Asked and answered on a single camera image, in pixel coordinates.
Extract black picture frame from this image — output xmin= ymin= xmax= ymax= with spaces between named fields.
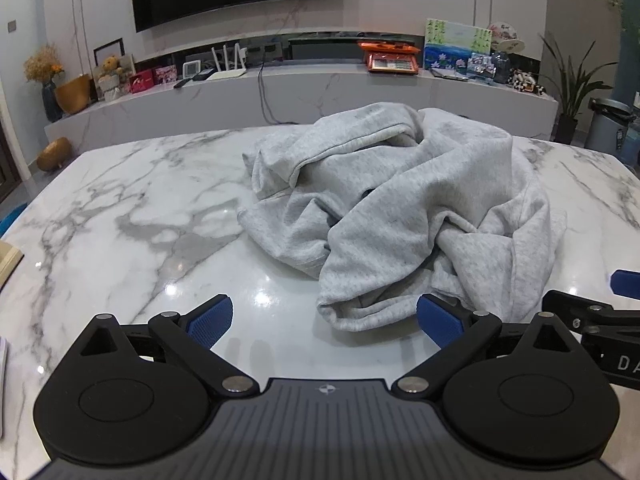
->
xmin=93 ymin=37 xmax=125 ymax=81

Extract light grey sweatshirt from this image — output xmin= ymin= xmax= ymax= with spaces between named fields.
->
xmin=237 ymin=101 xmax=568 ymax=333

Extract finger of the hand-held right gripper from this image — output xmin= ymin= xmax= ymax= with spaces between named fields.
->
xmin=611 ymin=269 xmax=640 ymax=299
xmin=542 ymin=289 xmax=640 ymax=344

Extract potted long-leaf plant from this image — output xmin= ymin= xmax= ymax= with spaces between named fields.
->
xmin=537 ymin=32 xmax=621 ymax=145

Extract red gift box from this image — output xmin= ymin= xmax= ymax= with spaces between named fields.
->
xmin=129 ymin=71 xmax=155 ymax=95

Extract brown teddy bear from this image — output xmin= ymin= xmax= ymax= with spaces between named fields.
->
xmin=95 ymin=56 xmax=127 ymax=103

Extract blue and green painting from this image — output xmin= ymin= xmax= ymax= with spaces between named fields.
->
xmin=423 ymin=18 xmax=494 ymax=71

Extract colourful printed packet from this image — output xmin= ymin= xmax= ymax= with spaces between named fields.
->
xmin=467 ymin=52 xmax=496 ymax=79

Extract dark glass jar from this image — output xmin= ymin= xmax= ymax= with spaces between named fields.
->
xmin=492 ymin=52 xmax=514 ymax=84

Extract tan wooden board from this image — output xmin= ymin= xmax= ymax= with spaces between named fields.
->
xmin=0 ymin=239 xmax=25 ymax=292

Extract open orange plastic case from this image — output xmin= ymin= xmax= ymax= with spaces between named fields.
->
xmin=359 ymin=40 xmax=422 ymax=75

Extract black and white plush toy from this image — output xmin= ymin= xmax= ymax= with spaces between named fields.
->
xmin=509 ymin=70 xmax=549 ymax=96

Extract white router with antennas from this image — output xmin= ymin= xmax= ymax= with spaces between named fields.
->
xmin=206 ymin=45 xmax=249 ymax=81

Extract white marble television console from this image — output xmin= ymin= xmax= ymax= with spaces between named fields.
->
xmin=44 ymin=30 xmax=560 ymax=144

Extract black power cable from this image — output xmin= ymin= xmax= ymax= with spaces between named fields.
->
xmin=257 ymin=62 xmax=297 ymax=126

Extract grey pedal trash bin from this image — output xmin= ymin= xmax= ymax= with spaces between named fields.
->
xmin=582 ymin=97 xmax=639 ymax=154

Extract brown wooden bowl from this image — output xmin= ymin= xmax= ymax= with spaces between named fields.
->
xmin=54 ymin=74 xmax=94 ymax=115

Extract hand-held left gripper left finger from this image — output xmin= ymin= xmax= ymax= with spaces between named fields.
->
xmin=75 ymin=294 xmax=260 ymax=397

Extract dried flowers in dark vase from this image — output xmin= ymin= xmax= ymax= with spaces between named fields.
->
xmin=23 ymin=42 xmax=66 ymax=124

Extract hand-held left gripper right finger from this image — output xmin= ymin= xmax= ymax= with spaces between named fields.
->
xmin=391 ymin=294 xmax=576 ymax=397

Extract brown wooden gourd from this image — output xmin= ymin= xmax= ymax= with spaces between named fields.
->
xmin=37 ymin=136 xmax=74 ymax=172

